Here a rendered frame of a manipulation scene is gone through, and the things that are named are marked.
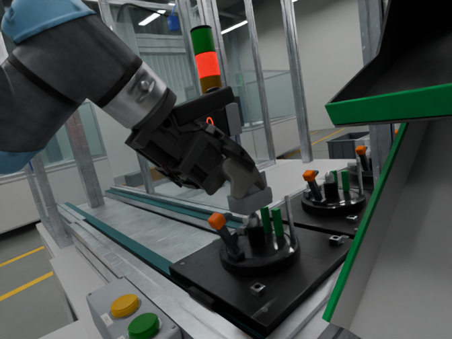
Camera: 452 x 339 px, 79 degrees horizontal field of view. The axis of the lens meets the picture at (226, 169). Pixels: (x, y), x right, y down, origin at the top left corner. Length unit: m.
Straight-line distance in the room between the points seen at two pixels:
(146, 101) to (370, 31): 0.26
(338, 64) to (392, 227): 11.09
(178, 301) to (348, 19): 11.25
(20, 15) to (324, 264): 0.47
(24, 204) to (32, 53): 5.12
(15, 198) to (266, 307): 5.13
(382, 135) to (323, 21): 11.41
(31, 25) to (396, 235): 0.40
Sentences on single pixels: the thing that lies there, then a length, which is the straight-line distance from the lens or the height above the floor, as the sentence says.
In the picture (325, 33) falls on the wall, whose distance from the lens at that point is 11.65.
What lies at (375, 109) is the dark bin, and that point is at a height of 1.20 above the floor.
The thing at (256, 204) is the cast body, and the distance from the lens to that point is 0.45.
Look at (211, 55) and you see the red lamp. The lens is 0.66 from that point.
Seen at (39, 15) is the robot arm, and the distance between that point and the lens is 0.32.
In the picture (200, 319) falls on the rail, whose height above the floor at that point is 0.96.
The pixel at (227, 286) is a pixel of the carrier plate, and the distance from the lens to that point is 0.44.
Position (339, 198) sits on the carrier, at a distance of 0.67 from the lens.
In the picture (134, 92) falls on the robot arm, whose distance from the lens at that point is 0.33.
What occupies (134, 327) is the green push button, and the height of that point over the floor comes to 0.97.
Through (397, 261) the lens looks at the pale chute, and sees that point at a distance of 0.33.
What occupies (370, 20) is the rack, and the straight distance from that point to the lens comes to 0.37.
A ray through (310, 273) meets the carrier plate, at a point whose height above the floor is 0.97.
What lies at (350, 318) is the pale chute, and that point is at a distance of 0.33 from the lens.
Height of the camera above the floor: 1.22
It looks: 11 degrees down
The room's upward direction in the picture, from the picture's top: 11 degrees counter-clockwise
